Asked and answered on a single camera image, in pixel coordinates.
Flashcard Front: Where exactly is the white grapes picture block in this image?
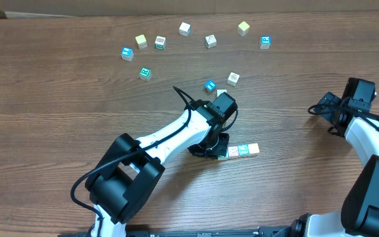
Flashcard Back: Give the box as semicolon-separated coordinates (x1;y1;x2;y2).
218;151;229;160

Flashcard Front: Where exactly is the red letter U block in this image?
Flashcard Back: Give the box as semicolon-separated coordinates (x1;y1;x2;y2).
228;146;240;158

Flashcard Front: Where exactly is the white block blue side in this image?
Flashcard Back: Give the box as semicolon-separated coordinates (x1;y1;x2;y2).
238;144;249;156

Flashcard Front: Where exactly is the yellow side picture block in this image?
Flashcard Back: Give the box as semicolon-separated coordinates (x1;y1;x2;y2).
248;143;260;155

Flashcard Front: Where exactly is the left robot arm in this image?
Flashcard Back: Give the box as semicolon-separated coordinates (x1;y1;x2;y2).
85;93;238;236

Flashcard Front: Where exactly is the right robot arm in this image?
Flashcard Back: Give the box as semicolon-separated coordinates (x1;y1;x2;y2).
279;78;379;236

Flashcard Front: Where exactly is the white block yellow side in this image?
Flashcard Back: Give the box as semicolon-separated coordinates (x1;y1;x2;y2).
216;90;227;97

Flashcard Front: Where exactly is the blue letter T block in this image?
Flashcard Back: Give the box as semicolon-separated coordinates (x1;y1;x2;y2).
203;80;217;94

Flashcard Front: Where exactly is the white picture block dark side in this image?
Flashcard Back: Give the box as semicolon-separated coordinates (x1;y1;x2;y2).
227;72;240;87

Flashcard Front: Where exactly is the blue letter P block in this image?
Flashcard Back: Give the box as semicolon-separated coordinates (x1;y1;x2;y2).
259;36;271;49

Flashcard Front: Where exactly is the green letter R block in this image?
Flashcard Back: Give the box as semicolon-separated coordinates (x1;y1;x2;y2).
139;67;152;81

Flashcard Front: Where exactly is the white picture block centre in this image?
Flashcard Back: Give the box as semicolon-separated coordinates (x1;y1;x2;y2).
205;34;217;49

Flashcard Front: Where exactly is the wooden block green letter side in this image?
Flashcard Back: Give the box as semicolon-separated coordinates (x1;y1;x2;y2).
155;36;166;50

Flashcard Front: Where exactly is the yellow top block right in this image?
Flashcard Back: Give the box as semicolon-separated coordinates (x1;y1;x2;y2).
237;21;250;36

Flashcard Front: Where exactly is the white block top centre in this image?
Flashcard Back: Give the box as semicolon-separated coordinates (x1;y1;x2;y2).
179;22;191;37

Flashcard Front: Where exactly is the blue letter block far left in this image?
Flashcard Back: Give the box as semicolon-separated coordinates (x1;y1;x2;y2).
120;47;134;61

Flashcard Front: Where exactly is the yellow top block left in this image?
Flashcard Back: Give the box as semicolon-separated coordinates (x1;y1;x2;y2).
136;34;147;49

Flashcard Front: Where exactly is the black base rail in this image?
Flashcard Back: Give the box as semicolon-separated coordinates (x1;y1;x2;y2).
57;226;292;237

